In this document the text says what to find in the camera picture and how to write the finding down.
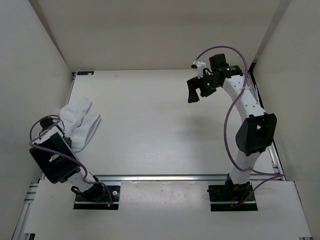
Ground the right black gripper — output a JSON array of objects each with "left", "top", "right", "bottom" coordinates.
[{"left": 187, "top": 72, "right": 220, "bottom": 104}]

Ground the white fabric skirt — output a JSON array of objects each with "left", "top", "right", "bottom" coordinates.
[{"left": 59, "top": 97, "right": 101, "bottom": 153}]

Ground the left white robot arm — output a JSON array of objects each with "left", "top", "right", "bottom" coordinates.
[{"left": 29, "top": 115, "right": 112, "bottom": 204}]

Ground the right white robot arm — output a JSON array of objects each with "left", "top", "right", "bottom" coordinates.
[{"left": 186, "top": 54, "right": 277, "bottom": 202}]

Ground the left blue corner label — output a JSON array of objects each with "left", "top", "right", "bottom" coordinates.
[{"left": 76, "top": 71, "right": 95, "bottom": 76}]

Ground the white front cover board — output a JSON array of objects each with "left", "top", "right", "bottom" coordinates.
[{"left": 25, "top": 180, "right": 312, "bottom": 240}]

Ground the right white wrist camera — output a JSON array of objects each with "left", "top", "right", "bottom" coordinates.
[{"left": 190, "top": 60, "right": 207, "bottom": 79}]

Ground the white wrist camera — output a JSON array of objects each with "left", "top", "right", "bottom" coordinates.
[
  {"left": 32, "top": 130, "right": 51, "bottom": 145},
  {"left": 190, "top": 60, "right": 207, "bottom": 79}
]

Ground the right aluminium frame rail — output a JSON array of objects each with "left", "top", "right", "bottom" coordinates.
[{"left": 243, "top": 69, "right": 287, "bottom": 181}]

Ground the aluminium frame rail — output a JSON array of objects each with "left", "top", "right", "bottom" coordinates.
[
  {"left": 39, "top": 72, "right": 77, "bottom": 180},
  {"left": 243, "top": 69, "right": 287, "bottom": 181}
]

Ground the front aluminium rail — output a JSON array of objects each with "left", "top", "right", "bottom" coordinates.
[{"left": 41, "top": 173, "right": 286, "bottom": 182}]

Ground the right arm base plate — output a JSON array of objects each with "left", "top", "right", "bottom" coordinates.
[{"left": 207, "top": 180, "right": 258, "bottom": 212}]

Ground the left aluminium frame rail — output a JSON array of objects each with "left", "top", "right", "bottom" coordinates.
[{"left": 39, "top": 72, "right": 77, "bottom": 180}]

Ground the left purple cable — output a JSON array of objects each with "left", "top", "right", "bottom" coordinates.
[{"left": 28, "top": 114, "right": 113, "bottom": 203}]

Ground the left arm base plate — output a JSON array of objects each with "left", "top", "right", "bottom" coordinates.
[{"left": 71, "top": 184, "right": 121, "bottom": 210}]

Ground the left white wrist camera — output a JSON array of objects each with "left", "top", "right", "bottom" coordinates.
[{"left": 32, "top": 130, "right": 51, "bottom": 145}]

